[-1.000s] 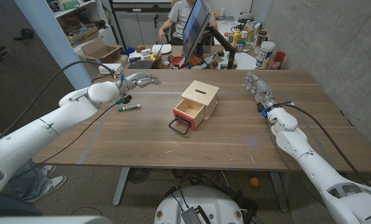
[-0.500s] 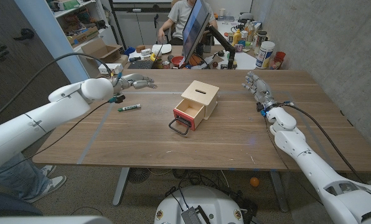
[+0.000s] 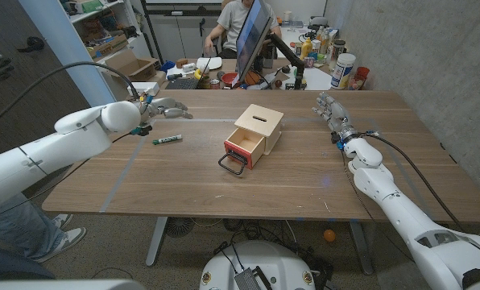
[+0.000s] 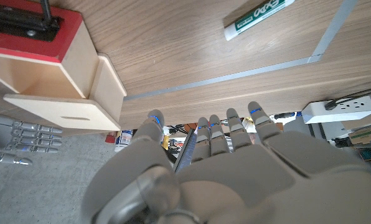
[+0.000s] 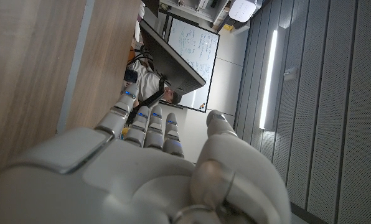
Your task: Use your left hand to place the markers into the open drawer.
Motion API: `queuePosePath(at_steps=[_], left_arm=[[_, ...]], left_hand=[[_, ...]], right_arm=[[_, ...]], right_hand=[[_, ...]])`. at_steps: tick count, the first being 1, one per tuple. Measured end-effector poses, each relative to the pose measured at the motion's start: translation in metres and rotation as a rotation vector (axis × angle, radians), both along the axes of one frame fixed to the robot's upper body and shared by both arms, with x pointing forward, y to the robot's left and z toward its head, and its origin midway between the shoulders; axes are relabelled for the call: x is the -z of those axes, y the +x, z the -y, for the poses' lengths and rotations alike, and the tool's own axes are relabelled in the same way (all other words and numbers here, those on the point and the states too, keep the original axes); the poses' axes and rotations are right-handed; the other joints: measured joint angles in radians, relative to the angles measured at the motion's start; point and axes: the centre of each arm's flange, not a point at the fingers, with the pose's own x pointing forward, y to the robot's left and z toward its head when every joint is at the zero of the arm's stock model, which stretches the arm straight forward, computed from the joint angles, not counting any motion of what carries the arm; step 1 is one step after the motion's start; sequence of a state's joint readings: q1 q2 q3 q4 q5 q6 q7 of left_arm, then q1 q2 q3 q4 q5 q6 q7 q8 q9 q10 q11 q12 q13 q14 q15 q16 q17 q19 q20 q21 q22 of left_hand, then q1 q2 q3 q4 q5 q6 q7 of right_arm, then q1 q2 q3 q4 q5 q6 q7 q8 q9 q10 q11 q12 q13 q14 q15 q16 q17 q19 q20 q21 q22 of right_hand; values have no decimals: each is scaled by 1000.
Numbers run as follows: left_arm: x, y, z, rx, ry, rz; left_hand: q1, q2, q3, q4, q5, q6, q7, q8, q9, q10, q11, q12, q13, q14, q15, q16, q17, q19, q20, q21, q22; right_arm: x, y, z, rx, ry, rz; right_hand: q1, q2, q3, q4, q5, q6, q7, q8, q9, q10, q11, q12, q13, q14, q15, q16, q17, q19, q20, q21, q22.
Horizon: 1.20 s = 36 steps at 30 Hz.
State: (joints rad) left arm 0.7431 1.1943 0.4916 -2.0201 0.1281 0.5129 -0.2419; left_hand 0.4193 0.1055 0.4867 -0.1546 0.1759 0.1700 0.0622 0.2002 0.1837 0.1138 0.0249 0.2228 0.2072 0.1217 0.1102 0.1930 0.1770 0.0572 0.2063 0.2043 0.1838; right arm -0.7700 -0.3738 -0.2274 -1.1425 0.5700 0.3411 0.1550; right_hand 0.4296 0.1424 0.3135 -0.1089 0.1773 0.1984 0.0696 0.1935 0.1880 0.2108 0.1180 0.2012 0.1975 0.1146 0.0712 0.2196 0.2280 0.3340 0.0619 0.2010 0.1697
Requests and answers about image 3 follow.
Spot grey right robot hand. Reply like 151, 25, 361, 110
311, 92, 360, 143

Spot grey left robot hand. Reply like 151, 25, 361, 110
141, 97, 193, 122

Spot green capped white marker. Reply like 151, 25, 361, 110
151, 134, 184, 146

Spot open cardboard box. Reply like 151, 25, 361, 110
102, 48, 160, 83

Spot red fronted wooden drawer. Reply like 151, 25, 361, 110
217, 127, 266, 176

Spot white rectangular power box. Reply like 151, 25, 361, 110
126, 81, 160, 97

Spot black keyboard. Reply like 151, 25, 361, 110
165, 77, 201, 90

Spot white canister with blue label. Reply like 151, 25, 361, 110
330, 52, 357, 90

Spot white plate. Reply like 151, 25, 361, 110
195, 56, 224, 72

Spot yellow mustard bottle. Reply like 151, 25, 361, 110
300, 38, 313, 60

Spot red bowl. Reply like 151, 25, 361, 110
221, 72, 241, 88

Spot wooden box with slot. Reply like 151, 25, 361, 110
234, 103, 284, 156

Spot white storage shelf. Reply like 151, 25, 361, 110
60, 0, 152, 61

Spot black computer monitor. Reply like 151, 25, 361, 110
234, 0, 273, 84

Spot seated person in light shirt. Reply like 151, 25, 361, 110
203, 0, 283, 60

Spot grey table leg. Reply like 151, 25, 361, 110
145, 217, 168, 267
348, 220, 374, 276

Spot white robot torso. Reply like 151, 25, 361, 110
199, 240, 317, 290

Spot standing person in jeans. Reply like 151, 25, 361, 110
0, 193, 87, 265

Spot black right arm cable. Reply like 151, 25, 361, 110
360, 132, 466, 233

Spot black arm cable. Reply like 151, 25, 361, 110
360, 132, 466, 233
0, 60, 140, 134

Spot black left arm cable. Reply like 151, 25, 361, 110
0, 60, 140, 134

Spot black door handle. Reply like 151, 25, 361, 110
16, 36, 46, 53

